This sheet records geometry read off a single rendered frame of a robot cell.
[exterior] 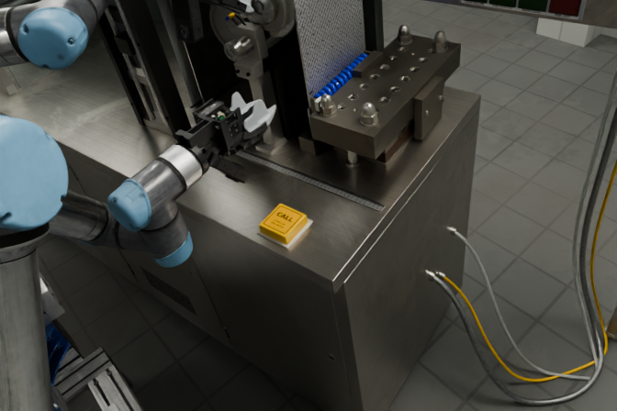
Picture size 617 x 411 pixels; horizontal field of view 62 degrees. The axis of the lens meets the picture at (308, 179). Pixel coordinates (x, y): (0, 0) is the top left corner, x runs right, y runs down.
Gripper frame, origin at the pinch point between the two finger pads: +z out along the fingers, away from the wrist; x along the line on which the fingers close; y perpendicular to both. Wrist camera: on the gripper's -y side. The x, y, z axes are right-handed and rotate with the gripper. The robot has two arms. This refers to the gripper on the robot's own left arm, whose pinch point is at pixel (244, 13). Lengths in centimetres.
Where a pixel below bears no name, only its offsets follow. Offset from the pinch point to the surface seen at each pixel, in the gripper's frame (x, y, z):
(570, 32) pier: -12, 62, 260
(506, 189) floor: -26, -30, 160
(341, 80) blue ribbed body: -11.1, -7.1, 23.7
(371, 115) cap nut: -25.5, -12.6, 14.8
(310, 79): -8.2, -8.8, 16.2
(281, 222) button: -18.0, -37.5, 4.9
